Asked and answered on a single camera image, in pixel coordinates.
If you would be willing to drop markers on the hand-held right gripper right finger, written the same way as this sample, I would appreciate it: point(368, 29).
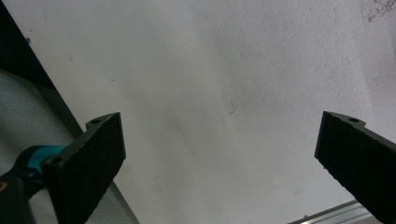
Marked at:
point(358, 158)

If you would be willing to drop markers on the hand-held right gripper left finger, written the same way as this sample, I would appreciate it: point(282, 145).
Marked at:
point(84, 168)

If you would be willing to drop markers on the black and teal clamp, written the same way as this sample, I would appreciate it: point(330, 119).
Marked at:
point(35, 158)

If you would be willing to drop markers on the grey table edge rail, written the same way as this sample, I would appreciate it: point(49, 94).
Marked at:
point(63, 113)

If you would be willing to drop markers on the aluminium table edge rail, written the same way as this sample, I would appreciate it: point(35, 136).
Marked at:
point(337, 214)

